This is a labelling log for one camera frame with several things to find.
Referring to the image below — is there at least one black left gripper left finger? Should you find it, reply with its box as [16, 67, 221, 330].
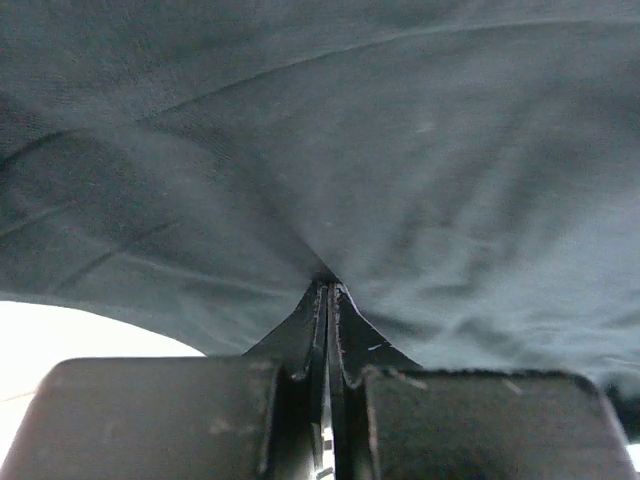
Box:
[1, 282, 327, 479]

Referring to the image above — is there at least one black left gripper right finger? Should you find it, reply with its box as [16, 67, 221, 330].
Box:
[327, 284, 635, 479]

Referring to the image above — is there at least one black t-shirt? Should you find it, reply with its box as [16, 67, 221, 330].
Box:
[1, 1, 639, 439]

